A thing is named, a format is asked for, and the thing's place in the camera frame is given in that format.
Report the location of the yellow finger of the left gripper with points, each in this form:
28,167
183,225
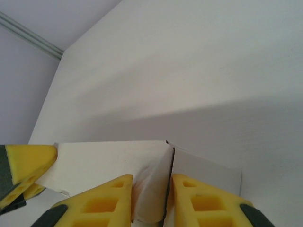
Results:
28,160
34,191

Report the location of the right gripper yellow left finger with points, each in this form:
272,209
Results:
94,205

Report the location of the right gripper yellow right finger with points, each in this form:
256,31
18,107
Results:
213,208

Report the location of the white paper box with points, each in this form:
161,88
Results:
106,160

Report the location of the aluminium frame post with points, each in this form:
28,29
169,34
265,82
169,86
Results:
30,35

